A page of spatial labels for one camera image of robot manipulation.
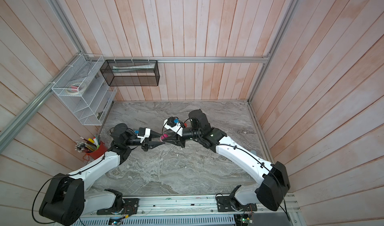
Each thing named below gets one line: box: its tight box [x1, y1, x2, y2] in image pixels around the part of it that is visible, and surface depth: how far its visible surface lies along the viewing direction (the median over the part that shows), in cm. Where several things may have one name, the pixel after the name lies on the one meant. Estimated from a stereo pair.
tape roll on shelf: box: [66, 82, 84, 95], surface depth 75 cm
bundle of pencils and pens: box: [74, 134, 101, 153], surface depth 83 cm
